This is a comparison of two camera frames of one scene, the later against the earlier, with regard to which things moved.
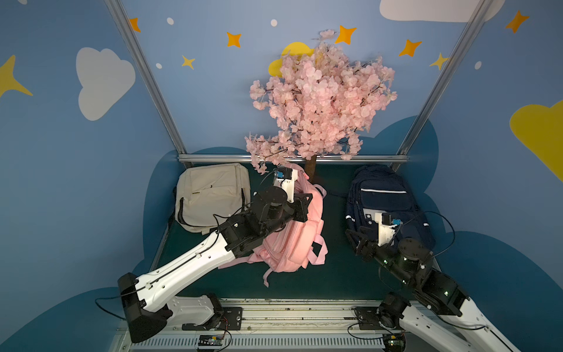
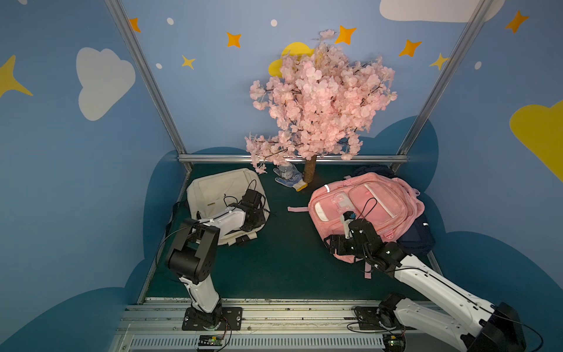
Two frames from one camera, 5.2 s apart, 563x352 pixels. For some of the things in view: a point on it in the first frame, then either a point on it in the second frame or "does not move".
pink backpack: x=292 y=248 -> x=356 y=215
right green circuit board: x=394 y=342 does not move
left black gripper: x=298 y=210 -> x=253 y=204
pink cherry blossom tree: x=322 y=103 does not move
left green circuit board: x=210 y=342 does not move
